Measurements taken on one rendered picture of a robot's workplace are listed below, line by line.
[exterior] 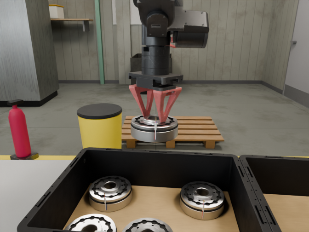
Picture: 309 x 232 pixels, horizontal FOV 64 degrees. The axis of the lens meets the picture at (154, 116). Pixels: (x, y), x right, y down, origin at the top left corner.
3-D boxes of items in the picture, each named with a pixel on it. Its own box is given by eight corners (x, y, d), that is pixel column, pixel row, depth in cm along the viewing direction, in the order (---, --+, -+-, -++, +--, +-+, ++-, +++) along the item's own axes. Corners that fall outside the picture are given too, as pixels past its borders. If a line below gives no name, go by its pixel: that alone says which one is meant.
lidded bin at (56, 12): (65, 19, 553) (64, 6, 545) (58, 18, 515) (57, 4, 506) (43, 19, 554) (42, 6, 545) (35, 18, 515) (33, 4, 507)
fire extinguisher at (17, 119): (40, 151, 266) (31, 96, 246) (37, 163, 242) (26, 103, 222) (13, 154, 259) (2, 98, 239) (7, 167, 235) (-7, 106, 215)
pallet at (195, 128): (212, 123, 345) (212, 116, 341) (224, 150, 267) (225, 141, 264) (127, 122, 351) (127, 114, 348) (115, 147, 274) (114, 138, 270)
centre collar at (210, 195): (191, 199, 56) (191, 197, 56) (191, 186, 61) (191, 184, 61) (213, 201, 56) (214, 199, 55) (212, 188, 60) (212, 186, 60)
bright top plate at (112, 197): (83, 201, 56) (83, 199, 56) (95, 176, 66) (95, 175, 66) (128, 203, 56) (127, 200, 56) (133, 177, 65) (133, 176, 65)
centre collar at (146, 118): (143, 124, 52) (143, 121, 52) (143, 117, 56) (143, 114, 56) (166, 124, 52) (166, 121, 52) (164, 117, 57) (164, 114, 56)
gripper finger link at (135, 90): (149, 112, 60) (150, 72, 57) (173, 118, 55) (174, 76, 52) (128, 118, 55) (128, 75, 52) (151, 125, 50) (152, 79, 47)
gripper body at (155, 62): (148, 78, 57) (148, 45, 55) (184, 84, 51) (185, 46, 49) (127, 81, 53) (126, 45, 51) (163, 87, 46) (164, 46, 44)
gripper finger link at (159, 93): (156, 114, 58) (157, 73, 55) (180, 121, 53) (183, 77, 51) (135, 120, 53) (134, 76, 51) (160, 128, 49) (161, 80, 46)
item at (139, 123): (129, 130, 49) (129, 127, 49) (132, 115, 59) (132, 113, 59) (180, 130, 50) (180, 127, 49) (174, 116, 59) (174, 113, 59)
